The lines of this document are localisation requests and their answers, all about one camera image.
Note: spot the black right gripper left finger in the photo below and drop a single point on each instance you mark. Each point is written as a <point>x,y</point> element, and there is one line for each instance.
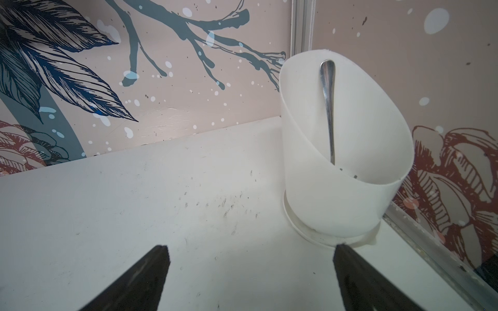
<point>140,287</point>

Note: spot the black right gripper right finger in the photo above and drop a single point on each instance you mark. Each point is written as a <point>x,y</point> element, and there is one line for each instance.
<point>363,287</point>

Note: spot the white utensil holder cup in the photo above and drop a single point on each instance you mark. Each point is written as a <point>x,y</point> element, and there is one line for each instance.
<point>342,203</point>

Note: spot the metal spoon in holder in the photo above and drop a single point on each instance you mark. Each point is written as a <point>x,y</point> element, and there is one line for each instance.
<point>327,77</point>

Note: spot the aluminium frame corner post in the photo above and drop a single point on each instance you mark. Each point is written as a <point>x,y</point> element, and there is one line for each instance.
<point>303,14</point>

